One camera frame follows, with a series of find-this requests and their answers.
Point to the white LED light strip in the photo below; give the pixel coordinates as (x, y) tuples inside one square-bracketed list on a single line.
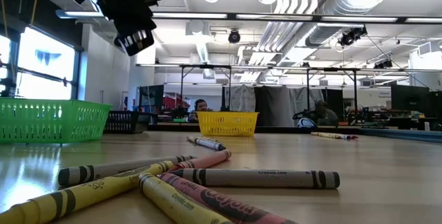
[(83, 14), (190, 15), (359, 19), (276, 17), (424, 20)]

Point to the black monitor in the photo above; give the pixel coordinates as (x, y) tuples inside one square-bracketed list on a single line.
[(411, 99), (152, 96)]

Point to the red tool cabinet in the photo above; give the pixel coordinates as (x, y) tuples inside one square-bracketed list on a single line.
[(172, 101)]

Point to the black light bar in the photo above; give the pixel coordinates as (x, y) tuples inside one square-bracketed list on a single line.
[(231, 16)]

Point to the large window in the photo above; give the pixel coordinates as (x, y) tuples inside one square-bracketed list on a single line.
[(45, 79)]

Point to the black plastic basket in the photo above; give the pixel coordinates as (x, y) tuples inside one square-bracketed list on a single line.
[(124, 122)]

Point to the person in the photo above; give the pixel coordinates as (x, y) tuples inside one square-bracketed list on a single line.
[(324, 113), (201, 106)]

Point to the green plastic basket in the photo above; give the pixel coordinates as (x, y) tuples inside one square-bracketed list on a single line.
[(52, 120)]

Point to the yellow plastic basket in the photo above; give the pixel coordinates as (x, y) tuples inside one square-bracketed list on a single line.
[(228, 123)]

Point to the white ceiling pipes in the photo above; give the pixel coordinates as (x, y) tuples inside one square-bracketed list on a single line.
[(276, 34)]

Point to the grey curtain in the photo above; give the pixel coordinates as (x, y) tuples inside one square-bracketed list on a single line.
[(276, 110)]

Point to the black and white ball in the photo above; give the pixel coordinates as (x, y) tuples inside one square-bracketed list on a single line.
[(306, 123)]

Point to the white sign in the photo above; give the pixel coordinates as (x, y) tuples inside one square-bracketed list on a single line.
[(380, 97)]

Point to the black dome camera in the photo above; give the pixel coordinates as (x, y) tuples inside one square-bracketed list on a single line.
[(234, 36)]

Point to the silver air duct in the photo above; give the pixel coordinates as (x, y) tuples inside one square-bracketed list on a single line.
[(345, 2)]

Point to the black ceiling camera cluster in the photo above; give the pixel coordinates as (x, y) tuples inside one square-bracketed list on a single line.
[(350, 36), (383, 64)]

